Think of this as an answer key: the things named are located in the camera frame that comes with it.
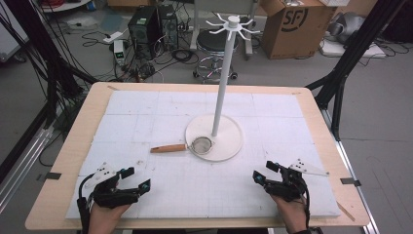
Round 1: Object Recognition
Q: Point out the aluminium rail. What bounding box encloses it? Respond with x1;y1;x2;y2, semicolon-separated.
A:
0;126;56;214
320;107;382;234

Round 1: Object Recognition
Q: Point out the black round stool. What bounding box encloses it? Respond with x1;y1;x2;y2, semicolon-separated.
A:
193;28;240;84

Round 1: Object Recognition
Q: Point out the person's left hand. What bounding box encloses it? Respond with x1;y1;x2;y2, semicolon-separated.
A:
88;203;131;234

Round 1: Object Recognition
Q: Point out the grey bag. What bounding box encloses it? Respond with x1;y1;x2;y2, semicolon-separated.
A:
326;12;367;46

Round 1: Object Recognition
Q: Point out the white hook rack stand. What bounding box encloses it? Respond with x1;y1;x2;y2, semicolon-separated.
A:
184;13;263;163

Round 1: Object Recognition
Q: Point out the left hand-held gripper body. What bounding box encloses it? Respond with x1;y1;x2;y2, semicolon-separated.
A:
86;161;141;210

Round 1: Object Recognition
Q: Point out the wooden-handled mesh strainer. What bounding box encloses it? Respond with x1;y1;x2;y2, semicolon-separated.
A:
150;136;215;156

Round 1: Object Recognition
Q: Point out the white round table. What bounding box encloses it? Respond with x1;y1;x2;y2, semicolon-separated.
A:
38;0;93;14

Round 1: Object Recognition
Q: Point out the white power strip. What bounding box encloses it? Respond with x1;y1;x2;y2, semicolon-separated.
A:
102;30;125;45

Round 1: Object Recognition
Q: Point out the cardboard box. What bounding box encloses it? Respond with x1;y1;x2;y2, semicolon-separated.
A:
259;0;338;60

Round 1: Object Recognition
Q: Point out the person's right hand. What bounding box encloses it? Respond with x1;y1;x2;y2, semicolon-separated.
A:
271;194;309;234

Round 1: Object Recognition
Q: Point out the black metal stand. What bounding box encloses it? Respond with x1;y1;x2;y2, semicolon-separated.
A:
0;0;99;131
305;0;409;142

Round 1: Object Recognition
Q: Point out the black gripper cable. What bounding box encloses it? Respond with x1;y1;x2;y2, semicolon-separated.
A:
76;173;95;234
300;183;312;229

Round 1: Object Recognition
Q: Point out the large black computer tower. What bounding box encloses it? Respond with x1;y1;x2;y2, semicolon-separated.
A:
127;5;164;61

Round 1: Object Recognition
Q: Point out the slim black computer tower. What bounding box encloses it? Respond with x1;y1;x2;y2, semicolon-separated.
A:
158;4;180;52

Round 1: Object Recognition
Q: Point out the white bench power supply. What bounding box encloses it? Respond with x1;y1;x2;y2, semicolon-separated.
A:
112;39;128;67

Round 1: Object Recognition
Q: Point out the thin wooden stick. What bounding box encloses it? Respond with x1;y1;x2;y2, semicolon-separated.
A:
335;201;357;223

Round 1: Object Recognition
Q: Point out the black tape strip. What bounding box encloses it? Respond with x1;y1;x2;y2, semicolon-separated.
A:
36;172;62;182
339;176;362;187

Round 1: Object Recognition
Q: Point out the white metal frame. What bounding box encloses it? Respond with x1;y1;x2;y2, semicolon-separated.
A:
190;0;258;60

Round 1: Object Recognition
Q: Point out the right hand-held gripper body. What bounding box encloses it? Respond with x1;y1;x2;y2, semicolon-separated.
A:
262;158;330;203

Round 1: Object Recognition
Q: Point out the coiled black floor cable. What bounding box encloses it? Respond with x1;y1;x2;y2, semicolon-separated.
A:
170;48;200;65

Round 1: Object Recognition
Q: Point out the white gridded foam board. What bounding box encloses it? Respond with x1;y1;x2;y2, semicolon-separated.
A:
65;90;342;219

